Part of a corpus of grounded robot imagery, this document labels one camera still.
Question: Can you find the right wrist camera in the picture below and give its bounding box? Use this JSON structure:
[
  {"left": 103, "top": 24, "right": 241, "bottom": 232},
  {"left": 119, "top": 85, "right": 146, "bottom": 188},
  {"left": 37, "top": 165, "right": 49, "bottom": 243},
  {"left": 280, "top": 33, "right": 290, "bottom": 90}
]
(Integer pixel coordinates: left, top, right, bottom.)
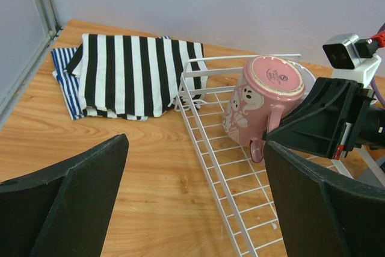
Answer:
[{"left": 322, "top": 32, "right": 383, "bottom": 83}]

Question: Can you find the black white striped cloth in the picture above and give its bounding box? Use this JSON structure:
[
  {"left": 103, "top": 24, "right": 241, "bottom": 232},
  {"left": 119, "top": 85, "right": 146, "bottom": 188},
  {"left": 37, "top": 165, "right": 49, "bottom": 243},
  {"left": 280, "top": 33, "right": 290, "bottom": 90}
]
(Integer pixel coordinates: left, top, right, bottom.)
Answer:
[{"left": 64, "top": 33, "right": 209, "bottom": 122}]

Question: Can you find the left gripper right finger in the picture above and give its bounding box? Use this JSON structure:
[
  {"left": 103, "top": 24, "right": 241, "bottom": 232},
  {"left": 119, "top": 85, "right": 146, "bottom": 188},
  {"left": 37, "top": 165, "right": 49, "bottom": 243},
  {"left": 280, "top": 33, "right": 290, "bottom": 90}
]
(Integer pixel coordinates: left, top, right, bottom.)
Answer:
[{"left": 263, "top": 141, "right": 384, "bottom": 256}]

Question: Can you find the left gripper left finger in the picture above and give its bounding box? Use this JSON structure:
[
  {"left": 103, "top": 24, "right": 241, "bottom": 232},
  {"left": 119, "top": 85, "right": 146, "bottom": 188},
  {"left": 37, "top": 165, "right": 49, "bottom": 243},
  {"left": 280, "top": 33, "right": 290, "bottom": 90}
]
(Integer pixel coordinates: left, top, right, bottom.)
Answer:
[{"left": 1, "top": 134, "right": 129, "bottom": 256}]

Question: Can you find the lilac grey mug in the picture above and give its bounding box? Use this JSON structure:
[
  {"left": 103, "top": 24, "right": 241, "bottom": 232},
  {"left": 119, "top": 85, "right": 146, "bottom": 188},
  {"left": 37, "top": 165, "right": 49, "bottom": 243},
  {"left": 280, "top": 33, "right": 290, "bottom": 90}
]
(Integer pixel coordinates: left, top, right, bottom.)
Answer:
[{"left": 291, "top": 61, "right": 316, "bottom": 101}]

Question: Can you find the pink ghost mug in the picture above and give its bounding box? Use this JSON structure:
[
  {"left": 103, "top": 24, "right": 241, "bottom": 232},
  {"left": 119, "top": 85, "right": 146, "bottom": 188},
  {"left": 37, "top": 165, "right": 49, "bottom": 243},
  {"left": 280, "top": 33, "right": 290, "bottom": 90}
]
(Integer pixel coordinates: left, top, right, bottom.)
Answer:
[{"left": 223, "top": 55, "right": 306, "bottom": 163}]

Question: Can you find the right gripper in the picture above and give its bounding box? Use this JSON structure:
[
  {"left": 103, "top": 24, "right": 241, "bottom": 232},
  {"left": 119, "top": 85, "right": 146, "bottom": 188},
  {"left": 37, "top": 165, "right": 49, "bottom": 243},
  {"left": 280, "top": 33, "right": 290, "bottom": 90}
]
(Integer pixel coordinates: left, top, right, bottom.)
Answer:
[{"left": 263, "top": 77, "right": 384, "bottom": 158}]

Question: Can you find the blue white striped cloth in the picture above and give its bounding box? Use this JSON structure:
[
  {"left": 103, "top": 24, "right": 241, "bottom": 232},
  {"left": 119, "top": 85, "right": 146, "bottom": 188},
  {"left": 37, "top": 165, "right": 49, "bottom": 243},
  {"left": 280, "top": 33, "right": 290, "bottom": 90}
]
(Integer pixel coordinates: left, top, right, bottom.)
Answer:
[{"left": 50, "top": 35, "right": 172, "bottom": 120}]

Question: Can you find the white wire dish rack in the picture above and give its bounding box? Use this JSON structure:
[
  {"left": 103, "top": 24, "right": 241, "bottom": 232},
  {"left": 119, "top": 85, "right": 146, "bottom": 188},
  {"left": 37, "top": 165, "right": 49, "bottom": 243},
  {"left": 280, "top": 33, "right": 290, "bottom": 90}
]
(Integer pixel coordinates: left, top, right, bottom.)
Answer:
[{"left": 173, "top": 53, "right": 385, "bottom": 257}]

